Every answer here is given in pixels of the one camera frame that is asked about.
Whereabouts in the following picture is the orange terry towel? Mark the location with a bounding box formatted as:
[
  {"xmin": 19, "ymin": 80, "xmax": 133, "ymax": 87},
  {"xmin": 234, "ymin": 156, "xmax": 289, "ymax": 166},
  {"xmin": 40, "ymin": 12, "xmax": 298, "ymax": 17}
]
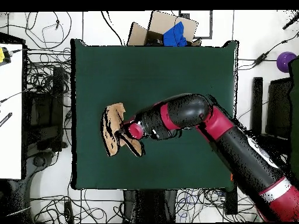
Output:
[{"xmin": 100, "ymin": 102, "xmax": 144, "ymax": 158}]

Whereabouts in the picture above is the dark green table cloth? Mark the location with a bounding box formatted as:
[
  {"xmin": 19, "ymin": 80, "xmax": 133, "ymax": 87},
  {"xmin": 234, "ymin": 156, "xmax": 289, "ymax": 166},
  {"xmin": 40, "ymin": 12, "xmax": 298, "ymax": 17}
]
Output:
[{"xmin": 70, "ymin": 38, "xmax": 239, "ymax": 190}]

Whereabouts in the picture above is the black equipment stand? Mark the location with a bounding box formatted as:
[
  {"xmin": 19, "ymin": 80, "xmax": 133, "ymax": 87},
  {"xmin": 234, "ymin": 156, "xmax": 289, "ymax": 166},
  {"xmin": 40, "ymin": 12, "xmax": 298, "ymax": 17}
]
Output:
[{"xmin": 23, "ymin": 66, "xmax": 65, "ymax": 152}]

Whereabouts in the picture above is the blue cloth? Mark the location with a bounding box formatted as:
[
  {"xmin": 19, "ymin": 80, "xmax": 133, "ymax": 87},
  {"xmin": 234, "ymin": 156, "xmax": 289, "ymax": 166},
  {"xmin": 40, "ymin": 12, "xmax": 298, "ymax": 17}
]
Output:
[{"xmin": 162, "ymin": 21, "xmax": 188, "ymax": 47}]

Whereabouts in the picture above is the black power strip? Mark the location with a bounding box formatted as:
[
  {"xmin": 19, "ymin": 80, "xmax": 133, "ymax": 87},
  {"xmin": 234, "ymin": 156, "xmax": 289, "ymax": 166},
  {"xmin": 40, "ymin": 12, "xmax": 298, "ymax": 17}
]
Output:
[{"xmin": 64, "ymin": 201, "xmax": 74, "ymax": 223}]

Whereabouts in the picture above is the brown cardboard box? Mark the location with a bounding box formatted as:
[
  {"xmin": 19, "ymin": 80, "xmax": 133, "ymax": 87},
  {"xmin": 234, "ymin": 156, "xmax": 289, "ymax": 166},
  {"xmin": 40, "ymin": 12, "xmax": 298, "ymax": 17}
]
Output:
[{"xmin": 127, "ymin": 10, "xmax": 203, "ymax": 47}]

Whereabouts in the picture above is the black box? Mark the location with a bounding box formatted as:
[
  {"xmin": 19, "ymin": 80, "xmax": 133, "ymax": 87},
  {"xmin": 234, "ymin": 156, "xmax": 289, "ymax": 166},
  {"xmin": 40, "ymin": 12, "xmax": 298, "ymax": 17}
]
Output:
[{"xmin": 224, "ymin": 181, "xmax": 238, "ymax": 215}]

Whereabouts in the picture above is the white table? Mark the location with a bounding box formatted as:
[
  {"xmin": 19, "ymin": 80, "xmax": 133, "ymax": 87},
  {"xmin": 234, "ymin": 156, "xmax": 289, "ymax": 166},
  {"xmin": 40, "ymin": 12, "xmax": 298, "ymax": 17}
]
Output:
[{"xmin": 0, "ymin": 43, "xmax": 24, "ymax": 180}]

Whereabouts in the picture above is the black bar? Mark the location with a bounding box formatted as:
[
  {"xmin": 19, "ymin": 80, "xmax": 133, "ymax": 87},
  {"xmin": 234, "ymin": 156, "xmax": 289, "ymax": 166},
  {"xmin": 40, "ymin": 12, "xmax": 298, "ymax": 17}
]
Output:
[{"xmin": 0, "ymin": 112, "xmax": 13, "ymax": 128}]

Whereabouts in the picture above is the black power adapter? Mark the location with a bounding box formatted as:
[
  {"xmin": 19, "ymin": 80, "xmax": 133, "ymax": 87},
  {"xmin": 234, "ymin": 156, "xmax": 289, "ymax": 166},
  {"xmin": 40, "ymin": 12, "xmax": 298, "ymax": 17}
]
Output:
[{"xmin": 253, "ymin": 52, "xmax": 270, "ymax": 67}]

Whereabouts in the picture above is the yellow black tool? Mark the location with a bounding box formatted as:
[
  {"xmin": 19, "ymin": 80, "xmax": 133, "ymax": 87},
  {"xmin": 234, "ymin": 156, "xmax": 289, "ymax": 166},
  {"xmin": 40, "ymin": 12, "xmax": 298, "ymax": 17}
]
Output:
[{"xmin": 0, "ymin": 47, "xmax": 12, "ymax": 64}]

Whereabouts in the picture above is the dark green draped cloth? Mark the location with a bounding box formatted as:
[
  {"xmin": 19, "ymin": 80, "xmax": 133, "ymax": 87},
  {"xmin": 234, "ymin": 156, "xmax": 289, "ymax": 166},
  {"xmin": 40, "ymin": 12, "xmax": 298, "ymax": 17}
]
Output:
[{"xmin": 288, "ymin": 57, "xmax": 299, "ymax": 185}]

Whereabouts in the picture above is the purple ball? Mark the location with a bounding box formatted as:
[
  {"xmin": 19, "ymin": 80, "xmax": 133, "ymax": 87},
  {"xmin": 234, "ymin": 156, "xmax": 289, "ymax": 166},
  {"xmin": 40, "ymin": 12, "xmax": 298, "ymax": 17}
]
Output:
[{"xmin": 276, "ymin": 51, "xmax": 298, "ymax": 74}]

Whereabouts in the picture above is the black rod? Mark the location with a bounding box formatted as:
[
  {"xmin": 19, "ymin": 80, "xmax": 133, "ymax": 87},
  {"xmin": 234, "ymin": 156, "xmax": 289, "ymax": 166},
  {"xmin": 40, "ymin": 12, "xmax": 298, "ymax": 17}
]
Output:
[{"xmin": 281, "ymin": 13, "xmax": 299, "ymax": 30}]

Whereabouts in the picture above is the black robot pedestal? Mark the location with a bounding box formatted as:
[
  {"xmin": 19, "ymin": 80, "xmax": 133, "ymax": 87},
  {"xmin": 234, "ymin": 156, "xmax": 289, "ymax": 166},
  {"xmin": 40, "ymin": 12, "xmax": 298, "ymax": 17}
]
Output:
[{"xmin": 123, "ymin": 189, "xmax": 178, "ymax": 223}]

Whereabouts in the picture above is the black cable tangle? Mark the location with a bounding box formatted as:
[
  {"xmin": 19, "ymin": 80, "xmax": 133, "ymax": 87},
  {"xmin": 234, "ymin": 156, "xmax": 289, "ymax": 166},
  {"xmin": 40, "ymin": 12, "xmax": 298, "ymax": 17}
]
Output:
[
  {"xmin": 25, "ymin": 47, "xmax": 71, "ymax": 96},
  {"xmin": 234, "ymin": 184, "xmax": 262, "ymax": 222}
]

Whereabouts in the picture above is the black upright post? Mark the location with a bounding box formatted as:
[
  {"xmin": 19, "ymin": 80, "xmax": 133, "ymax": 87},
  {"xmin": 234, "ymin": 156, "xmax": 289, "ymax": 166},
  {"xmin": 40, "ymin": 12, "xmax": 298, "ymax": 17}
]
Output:
[{"xmin": 250, "ymin": 76, "xmax": 263, "ymax": 137}]

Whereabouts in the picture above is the black floor frame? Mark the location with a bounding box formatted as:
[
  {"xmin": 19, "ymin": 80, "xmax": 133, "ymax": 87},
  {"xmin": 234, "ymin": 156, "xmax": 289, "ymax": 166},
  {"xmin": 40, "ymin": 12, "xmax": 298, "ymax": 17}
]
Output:
[{"xmin": 178, "ymin": 10, "xmax": 213, "ymax": 40}]

